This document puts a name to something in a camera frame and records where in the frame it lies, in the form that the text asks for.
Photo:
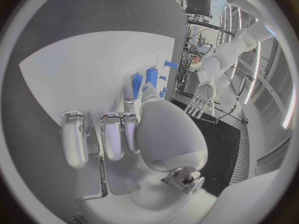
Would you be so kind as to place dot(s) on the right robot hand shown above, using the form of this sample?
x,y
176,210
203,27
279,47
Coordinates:
x,y
170,134

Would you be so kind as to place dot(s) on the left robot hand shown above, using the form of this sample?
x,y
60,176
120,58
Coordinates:
x,y
202,100

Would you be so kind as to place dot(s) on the slim long blue cylinder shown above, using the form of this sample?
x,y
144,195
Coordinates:
x,y
137,85

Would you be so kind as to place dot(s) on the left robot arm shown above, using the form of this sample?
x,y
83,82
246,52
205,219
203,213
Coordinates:
x,y
224,54

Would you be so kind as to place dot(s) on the white task board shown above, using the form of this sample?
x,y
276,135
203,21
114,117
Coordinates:
x,y
81,69

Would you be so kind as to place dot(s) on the cluttered equipment rack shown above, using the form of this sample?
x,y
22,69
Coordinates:
x,y
189,67

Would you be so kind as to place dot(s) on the small blue plug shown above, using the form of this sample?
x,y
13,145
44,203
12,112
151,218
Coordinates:
x,y
162,77

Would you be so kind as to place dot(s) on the blue peg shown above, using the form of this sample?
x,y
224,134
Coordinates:
x,y
171,64

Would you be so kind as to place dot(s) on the thick blue cylinder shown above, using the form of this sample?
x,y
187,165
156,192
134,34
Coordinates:
x,y
151,76

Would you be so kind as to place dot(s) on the black office chair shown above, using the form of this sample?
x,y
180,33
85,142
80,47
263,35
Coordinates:
x,y
198,1

